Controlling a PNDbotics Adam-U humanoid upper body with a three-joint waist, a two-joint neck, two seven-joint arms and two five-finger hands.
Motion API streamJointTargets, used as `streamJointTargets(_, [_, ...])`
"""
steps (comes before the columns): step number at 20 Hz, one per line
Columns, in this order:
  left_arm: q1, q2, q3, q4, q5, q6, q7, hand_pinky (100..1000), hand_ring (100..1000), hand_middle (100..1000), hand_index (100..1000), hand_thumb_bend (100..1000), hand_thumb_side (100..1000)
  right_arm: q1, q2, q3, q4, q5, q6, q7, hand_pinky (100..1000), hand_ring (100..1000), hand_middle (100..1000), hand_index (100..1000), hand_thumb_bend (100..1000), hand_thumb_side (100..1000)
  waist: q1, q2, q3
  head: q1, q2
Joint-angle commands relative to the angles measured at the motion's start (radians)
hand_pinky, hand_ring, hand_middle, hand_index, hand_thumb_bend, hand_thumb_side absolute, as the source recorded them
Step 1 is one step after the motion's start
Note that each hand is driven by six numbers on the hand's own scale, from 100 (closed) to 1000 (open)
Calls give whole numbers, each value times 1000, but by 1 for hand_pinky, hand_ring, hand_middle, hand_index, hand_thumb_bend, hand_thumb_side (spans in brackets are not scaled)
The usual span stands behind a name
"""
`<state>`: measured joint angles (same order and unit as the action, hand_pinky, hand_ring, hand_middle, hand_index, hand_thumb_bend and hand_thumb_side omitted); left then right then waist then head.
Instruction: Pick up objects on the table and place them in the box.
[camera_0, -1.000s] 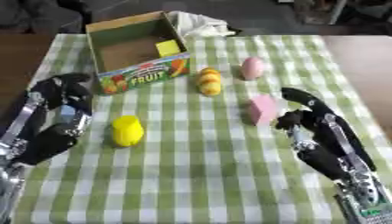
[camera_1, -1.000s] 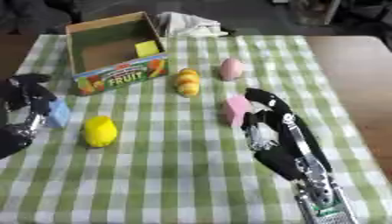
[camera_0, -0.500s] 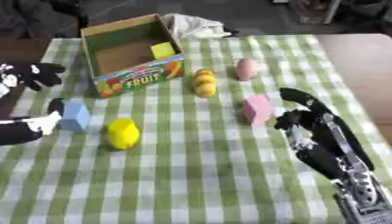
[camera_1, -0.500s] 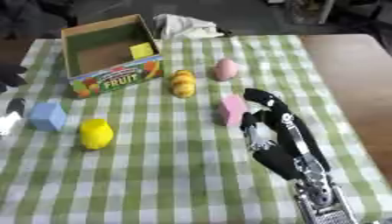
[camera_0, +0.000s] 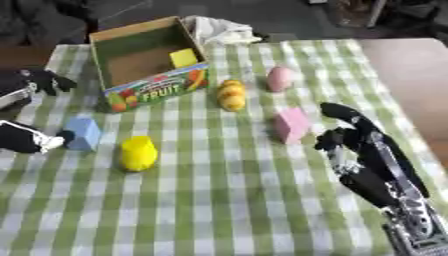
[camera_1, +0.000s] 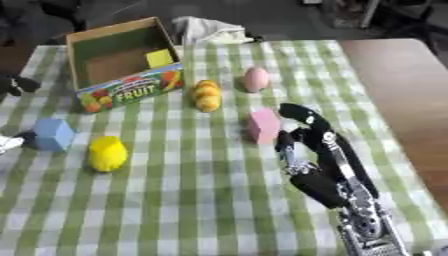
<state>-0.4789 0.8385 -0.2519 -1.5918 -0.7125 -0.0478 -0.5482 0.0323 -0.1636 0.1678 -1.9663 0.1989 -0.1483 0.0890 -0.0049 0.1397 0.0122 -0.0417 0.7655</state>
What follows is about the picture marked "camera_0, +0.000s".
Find cardboard box with fruit print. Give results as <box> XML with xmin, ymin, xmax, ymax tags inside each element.
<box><xmin>87</xmin><ymin>15</ymin><xmax>212</xmax><ymax>113</ymax></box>

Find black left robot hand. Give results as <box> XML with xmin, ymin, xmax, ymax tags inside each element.
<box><xmin>0</xmin><ymin>68</ymin><xmax>79</xmax><ymax>155</ymax></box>

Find white cloth bag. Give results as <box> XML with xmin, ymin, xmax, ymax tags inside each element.
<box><xmin>182</xmin><ymin>15</ymin><xmax>265</xmax><ymax>48</ymax></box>

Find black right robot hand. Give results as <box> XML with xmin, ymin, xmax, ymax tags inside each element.
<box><xmin>313</xmin><ymin>101</ymin><xmax>433</xmax><ymax>209</ymax></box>

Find yellow cylinder block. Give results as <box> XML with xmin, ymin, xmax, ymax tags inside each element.
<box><xmin>117</xmin><ymin>135</ymin><xmax>160</xmax><ymax>173</ymax></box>

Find pink block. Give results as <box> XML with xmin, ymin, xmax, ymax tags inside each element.
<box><xmin>273</xmin><ymin>107</ymin><xmax>314</xmax><ymax>145</ymax></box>

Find light blue block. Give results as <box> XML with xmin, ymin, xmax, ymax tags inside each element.
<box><xmin>61</xmin><ymin>116</ymin><xmax>104</xmax><ymax>152</ymax></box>

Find yellow bumpy toy fruit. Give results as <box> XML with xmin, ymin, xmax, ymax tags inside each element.
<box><xmin>215</xmin><ymin>79</ymin><xmax>249</xmax><ymax>113</ymax></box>

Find pink toy egg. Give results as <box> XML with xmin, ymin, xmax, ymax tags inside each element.
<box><xmin>266</xmin><ymin>65</ymin><xmax>296</xmax><ymax>93</ymax></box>

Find yellow cube block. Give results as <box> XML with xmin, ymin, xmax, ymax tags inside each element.
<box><xmin>168</xmin><ymin>48</ymin><xmax>202</xmax><ymax>69</ymax></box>

